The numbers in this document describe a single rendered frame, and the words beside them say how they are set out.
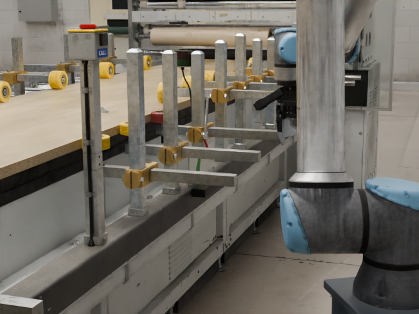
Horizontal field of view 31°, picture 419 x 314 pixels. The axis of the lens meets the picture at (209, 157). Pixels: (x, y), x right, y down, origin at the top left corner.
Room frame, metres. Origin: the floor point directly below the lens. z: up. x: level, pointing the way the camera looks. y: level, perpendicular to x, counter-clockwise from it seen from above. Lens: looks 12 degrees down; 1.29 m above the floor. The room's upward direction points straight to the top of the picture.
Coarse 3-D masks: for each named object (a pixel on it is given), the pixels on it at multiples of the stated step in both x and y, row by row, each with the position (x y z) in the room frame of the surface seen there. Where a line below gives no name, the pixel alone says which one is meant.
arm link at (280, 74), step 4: (276, 68) 2.43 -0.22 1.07; (280, 68) 2.41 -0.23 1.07; (284, 68) 2.40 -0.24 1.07; (288, 68) 2.40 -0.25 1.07; (292, 68) 2.40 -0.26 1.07; (296, 68) 2.41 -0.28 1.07; (276, 72) 2.43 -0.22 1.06; (280, 72) 2.41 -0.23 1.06; (284, 72) 2.40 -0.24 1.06; (288, 72) 2.40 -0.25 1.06; (292, 72) 2.40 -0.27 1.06; (296, 72) 2.41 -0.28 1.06; (276, 76) 2.43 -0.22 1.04; (280, 76) 2.41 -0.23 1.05; (284, 76) 2.40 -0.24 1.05; (288, 76) 2.40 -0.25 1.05; (292, 76) 2.40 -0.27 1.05; (296, 76) 2.41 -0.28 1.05; (280, 80) 2.41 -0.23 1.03; (284, 80) 2.41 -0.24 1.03; (288, 80) 2.40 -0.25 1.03; (292, 80) 2.40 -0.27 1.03; (296, 80) 2.41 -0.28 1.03
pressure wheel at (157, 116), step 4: (152, 112) 2.57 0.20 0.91; (156, 112) 2.57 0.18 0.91; (160, 112) 2.58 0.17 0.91; (152, 116) 2.57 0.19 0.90; (156, 116) 2.55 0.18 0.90; (160, 116) 2.55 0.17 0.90; (152, 120) 2.57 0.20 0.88; (156, 120) 2.55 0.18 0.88; (160, 120) 2.55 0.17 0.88; (160, 124) 2.58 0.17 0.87
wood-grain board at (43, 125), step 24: (144, 72) 4.08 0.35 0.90; (24, 96) 3.09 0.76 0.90; (48, 96) 3.08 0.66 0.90; (72, 96) 3.08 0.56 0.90; (120, 96) 3.07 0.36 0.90; (144, 96) 3.07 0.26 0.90; (0, 120) 2.45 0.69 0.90; (24, 120) 2.45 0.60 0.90; (48, 120) 2.45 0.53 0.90; (72, 120) 2.45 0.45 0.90; (120, 120) 2.44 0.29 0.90; (0, 144) 2.04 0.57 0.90; (24, 144) 2.04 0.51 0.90; (48, 144) 2.03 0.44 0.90; (72, 144) 2.07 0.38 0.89; (0, 168) 1.74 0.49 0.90; (24, 168) 1.84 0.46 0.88
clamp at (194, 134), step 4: (208, 124) 2.54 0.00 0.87; (212, 124) 2.57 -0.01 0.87; (192, 128) 2.47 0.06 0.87; (196, 128) 2.46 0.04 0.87; (200, 128) 2.48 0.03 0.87; (204, 128) 2.49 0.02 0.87; (188, 132) 2.47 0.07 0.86; (192, 132) 2.46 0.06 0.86; (196, 132) 2.46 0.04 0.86; (200, 132) 2.46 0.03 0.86; (188, 136) 2.47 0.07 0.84; (192, 136) 2.46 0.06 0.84; (196, 136) 2.46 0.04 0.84; (200, 136) 2.46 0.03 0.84; (192, 140) 2.46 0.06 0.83; (196, 140) 2.46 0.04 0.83; (200, 140) 2.47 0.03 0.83
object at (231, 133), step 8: (160, 128) 2.57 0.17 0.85; (184, 128) 2.55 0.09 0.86; (208, 128) 2.52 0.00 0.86; (216, 128) 2.51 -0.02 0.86; (224, 128) 2.51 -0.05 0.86; (232, 128) 2.51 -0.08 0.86; (240, 128) 2.51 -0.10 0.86; (208, 136) 2.52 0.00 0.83; (216, 136) 2.51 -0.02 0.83; (224, 136) 2.50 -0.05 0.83; (232, 136) 2.49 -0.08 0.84; (240, 136) 2.48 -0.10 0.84; (248, 136) 2.47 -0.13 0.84; (256, 136) 2.47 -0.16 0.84; (264, 136) 2.46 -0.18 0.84; (272, 136) 2.45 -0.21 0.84
